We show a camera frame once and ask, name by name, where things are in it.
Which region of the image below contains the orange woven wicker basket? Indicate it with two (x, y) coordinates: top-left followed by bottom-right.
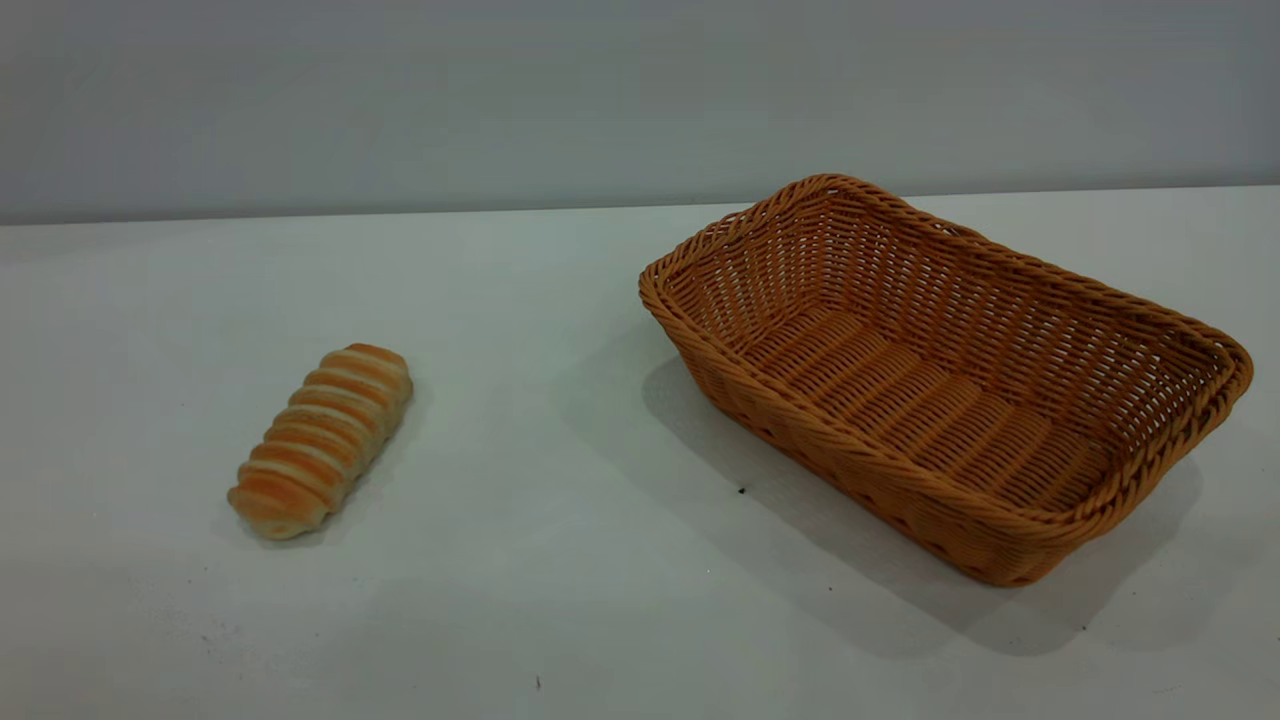
(638, 173), (1254, 588)

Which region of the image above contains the striped long bread roll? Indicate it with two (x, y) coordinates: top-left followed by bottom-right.
(227, 343), (414, 541)

